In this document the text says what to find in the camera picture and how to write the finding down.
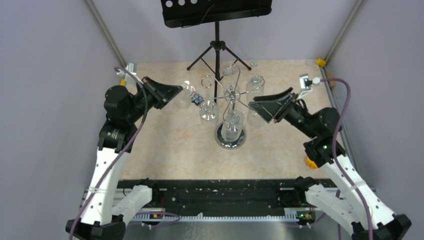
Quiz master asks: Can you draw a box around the clear wine glass back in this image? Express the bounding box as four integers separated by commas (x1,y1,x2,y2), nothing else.
221,64,240,91

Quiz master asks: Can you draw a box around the ribbed wine glass right-front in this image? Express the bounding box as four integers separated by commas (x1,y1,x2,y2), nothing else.
247,103,267,128

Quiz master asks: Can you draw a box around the yellow corner bracket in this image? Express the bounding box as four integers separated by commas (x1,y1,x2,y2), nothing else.
315,58,327,68

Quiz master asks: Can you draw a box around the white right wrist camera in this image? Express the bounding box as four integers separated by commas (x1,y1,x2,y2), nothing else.
296,74,321,101

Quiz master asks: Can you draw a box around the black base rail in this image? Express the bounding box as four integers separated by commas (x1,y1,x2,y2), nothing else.
82,178,375,229

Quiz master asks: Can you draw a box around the yellow red toy block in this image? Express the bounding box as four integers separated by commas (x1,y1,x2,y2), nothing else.
305,157,319,170

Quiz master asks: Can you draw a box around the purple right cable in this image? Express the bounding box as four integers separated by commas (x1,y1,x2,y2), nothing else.
319,78,375,240

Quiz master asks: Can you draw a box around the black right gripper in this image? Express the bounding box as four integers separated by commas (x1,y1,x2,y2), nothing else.
248,86,318,139

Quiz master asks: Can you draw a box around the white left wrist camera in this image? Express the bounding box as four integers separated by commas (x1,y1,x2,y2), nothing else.
114,62,137,79

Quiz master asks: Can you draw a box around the ribbed wine glass left-front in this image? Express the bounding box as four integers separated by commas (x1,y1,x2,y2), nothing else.
199,100,218,127

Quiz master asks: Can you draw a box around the clear wine glass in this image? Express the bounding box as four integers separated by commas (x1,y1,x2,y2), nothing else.
173,80,196,111
221,64,240,91

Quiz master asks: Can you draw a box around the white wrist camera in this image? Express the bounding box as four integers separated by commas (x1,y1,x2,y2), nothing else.
114,62,137,79
296,74,321,101

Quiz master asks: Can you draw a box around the ribbed wine glass upper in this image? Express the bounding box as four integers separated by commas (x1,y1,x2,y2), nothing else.
245,74,265,102

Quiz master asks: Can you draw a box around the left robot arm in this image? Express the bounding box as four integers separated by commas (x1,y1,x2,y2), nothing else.
65,77,183,240

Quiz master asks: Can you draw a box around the small blue black toy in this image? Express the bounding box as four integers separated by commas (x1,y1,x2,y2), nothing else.
190,93,204,106

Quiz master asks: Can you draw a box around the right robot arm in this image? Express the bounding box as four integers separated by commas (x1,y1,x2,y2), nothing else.
248,89,412,240

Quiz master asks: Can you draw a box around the black music stand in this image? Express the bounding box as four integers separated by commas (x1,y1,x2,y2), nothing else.
160,0,273,83

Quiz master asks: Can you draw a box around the chrome wine glass rack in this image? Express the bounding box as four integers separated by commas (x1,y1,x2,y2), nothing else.
201,70,250,150

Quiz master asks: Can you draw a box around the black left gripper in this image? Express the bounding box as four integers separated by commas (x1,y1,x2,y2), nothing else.
126,75,183,123

